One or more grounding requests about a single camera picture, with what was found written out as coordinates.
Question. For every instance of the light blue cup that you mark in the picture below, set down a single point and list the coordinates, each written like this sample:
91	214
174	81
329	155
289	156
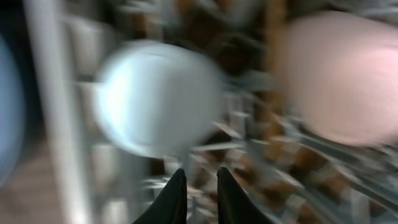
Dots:
154	99

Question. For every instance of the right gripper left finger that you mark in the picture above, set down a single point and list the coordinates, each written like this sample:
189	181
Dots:
170	206

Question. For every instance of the pink cup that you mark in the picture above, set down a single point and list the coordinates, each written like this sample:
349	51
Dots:
340	73

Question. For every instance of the grey dishwasher rack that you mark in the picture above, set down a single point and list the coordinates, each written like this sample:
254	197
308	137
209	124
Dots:
289	173

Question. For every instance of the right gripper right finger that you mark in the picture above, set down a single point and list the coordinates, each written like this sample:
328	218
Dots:
234	206

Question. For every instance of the dark blue plate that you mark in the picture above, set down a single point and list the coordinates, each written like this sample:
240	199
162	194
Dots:
12	111

